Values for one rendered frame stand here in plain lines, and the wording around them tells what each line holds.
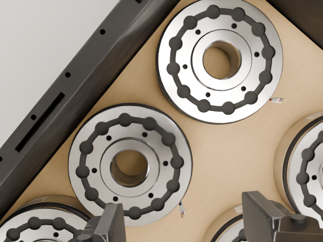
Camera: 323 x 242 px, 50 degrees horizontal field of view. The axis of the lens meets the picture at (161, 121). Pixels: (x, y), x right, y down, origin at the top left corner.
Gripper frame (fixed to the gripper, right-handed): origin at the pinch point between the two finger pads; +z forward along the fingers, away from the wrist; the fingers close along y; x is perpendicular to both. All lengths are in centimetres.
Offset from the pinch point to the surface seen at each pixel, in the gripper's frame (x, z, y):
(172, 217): -5.5, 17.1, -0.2
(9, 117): 4.6, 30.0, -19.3
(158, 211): -3.8, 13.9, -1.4
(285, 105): 3.8, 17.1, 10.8
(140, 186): -1.4, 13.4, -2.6
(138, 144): 1.9, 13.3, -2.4
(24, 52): 12.5, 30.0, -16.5
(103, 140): 2.5, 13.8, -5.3
